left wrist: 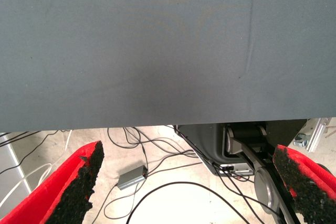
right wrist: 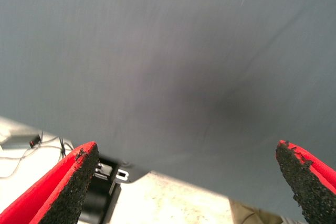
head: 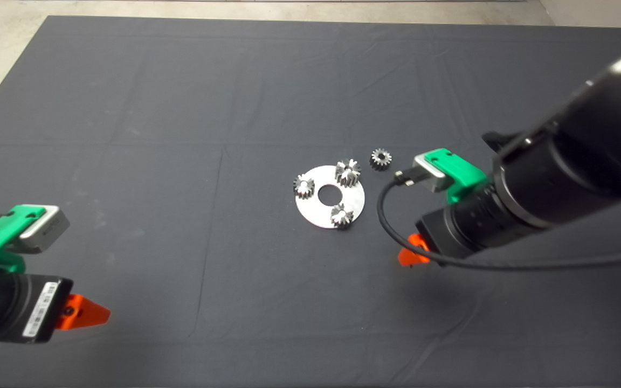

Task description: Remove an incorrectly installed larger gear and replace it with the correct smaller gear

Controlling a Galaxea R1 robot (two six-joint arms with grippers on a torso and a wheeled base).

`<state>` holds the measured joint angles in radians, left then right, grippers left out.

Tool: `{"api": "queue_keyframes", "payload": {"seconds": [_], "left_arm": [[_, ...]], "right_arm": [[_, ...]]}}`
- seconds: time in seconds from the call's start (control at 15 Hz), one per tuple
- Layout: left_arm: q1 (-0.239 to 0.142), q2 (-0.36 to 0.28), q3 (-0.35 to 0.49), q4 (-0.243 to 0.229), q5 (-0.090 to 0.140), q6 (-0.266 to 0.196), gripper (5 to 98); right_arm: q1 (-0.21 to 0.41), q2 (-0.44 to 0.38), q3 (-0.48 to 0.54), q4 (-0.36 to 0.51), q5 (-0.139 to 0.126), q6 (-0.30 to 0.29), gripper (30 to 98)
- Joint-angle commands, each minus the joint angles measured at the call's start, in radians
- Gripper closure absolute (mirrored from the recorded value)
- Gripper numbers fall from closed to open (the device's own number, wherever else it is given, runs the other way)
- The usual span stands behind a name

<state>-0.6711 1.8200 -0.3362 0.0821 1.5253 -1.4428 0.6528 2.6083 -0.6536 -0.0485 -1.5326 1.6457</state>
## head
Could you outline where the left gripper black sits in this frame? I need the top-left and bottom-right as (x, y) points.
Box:
(0, 269), (111, 344)

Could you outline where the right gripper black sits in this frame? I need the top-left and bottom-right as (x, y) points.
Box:
(397, 186), (532, 268)

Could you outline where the small steel gear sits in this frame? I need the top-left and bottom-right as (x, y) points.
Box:
(293, 175), (315, 199)
(370, 149), (393, 171)
(330, 204), (354, 229)

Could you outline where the large steel gear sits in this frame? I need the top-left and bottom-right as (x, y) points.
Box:
(335, 159), (362, 188)

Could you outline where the round metal plate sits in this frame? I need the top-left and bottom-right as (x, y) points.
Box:
(295, 165), (365, 230)

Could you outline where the dark grey table cloth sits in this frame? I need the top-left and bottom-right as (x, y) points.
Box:
(0, 15), (621, 388)

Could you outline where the right grey wrist camera box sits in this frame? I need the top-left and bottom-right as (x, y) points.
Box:
(413, 153), (454, 193)

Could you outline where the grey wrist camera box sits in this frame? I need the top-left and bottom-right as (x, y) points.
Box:
(413, 153), (454, 193)
(18, 207), (71, 254)

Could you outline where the left grey wrist camera box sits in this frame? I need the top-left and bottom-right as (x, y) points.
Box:
(18, 207), (71, 254)

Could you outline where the right green camera mount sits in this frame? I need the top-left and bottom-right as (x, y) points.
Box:
(424, 149), (488, 204)

